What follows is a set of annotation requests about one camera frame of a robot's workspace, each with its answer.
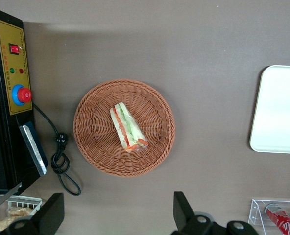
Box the white rectangular tray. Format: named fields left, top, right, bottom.
left=249, top=65, right=290, bottom=155

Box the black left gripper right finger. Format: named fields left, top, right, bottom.
left=170, top=191, right=258, bottom=235

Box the triangle sandwich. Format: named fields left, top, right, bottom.
left=110, top=102, right=148, bottom=153

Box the black power cable with plug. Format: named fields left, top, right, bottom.
left=32, top=102, right=82, bottom=196

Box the clear acrylic box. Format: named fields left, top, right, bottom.
left=247, top=198, right=290, bottom=235

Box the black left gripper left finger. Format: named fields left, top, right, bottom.
left=2, top=192, right=65, bottom=235

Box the black food warmer yellow panel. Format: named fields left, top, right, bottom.
left=0, top=6, right=49, bottom=195

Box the fried food piece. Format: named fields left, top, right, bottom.
left=7, top=206, right=36, bottom=218
left=0, top=216, right=16, bottom=232

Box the red cola can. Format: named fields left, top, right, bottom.
left=265, top=204, right=290, bottom=235

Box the white wire rack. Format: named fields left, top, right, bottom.
left=0, top=195, right=43, bottom=232

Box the round brown wicker basket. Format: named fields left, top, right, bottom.
left=73, top=78, right=176, bottom=178

